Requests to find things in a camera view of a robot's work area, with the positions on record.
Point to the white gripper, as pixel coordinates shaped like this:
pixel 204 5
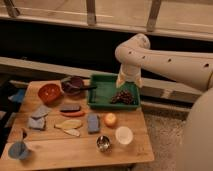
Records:
pixel 129 73

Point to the blue sponge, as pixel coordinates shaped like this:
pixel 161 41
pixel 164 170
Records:
pixel 93 123

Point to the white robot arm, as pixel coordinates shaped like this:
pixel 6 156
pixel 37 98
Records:
pixel 192 69

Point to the green plastic tray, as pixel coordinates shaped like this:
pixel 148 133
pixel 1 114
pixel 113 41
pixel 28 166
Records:
pixel 100 98

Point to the dark grape bunch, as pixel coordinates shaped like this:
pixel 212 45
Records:
pixel 123 96

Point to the black spoon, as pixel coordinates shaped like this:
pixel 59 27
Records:
pixel 85 88

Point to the orange fruit toy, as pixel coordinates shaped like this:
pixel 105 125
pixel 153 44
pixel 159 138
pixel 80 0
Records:
pixel 110 120

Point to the white plastic cup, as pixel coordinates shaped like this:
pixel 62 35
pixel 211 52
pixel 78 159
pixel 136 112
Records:
pixel 124 135

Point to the small metal cup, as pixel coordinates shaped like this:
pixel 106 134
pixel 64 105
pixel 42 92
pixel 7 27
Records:
pixel 103 143

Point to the yellow banana toy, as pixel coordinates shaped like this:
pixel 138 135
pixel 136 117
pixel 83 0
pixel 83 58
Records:
pixel 69 124

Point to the small cream shell piece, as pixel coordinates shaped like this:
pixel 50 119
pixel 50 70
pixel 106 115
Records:
pixel 72 132

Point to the orange plastic bowl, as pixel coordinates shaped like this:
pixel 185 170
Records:
pixel 49 93

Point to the grey blue cloth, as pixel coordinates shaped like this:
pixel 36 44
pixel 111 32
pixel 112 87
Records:
pixel 37 119

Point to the blue cloth at table edge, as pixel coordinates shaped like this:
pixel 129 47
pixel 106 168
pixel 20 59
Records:
pixel 19 96

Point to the blue cup with utensil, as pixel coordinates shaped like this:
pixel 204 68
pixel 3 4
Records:
pixel 19 149

